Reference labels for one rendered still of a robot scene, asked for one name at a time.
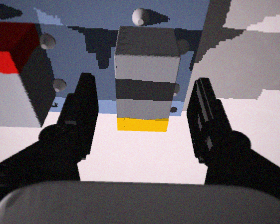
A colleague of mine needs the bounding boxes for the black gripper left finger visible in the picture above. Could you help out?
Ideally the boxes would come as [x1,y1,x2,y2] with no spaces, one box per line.
[0,73,99,201]

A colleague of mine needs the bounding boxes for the grey block with yellow end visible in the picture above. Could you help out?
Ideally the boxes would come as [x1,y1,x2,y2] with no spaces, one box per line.
[114,26,181,132]

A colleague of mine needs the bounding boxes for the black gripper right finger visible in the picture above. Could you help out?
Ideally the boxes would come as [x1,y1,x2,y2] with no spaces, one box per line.
[187,77,280,199]

